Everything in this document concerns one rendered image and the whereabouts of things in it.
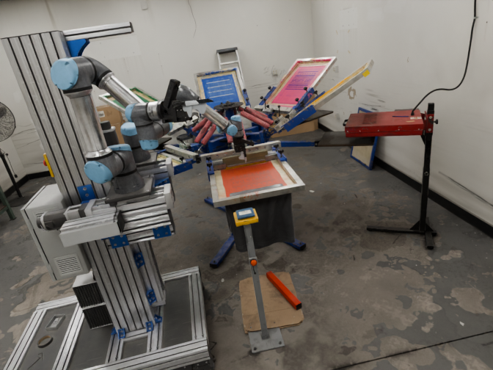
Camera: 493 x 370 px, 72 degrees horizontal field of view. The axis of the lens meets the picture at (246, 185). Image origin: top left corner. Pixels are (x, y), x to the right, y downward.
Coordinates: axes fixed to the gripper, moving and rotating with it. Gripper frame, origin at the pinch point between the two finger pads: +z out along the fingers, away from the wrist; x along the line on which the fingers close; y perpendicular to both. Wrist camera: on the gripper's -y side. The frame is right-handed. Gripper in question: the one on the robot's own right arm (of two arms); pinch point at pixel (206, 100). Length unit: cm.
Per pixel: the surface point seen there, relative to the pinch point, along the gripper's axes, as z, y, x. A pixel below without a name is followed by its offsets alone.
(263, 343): -5, 161, -54
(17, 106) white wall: -505, -17, -359
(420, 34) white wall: 125, -36, -271
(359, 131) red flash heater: 62, 39, -161
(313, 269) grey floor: 22, 151, -134
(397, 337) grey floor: 80, 159, -70
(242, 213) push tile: -6, 65, -46
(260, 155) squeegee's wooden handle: -13, 48, -126
